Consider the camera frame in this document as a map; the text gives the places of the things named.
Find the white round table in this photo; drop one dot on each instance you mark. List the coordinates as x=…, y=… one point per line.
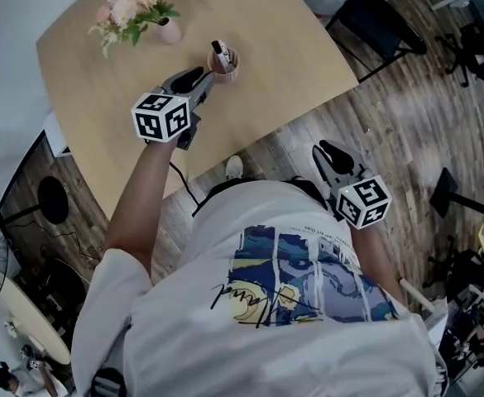
x=39, y=325

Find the white shoe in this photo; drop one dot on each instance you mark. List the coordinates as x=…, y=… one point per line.
x=234, y=167

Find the white pen with black cap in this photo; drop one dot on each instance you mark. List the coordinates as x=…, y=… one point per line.
x=221, y=54

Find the pink vase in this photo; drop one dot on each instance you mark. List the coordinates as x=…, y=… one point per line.
x=170, y=31

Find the person's right forearm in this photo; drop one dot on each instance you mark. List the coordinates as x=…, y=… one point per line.
x=376, y=259

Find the pink flower bouquet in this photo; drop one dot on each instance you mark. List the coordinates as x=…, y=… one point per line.
x=130, y=12

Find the person's left forearm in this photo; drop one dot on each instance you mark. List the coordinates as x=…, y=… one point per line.
x=142, y=205

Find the black office chair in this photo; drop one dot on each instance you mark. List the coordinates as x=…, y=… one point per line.
x=481, y=52

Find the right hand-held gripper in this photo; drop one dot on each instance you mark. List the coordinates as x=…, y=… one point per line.
x=363, y=201

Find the pink pen holder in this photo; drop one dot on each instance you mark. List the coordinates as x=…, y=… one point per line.
x=227, y=77

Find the white printed t-shirt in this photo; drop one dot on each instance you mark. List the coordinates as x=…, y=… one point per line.
x=245, y=325

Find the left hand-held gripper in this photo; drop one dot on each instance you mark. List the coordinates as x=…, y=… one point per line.
x=161, y=116

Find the black stand base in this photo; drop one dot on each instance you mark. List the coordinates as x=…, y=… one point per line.
x=446, y=192

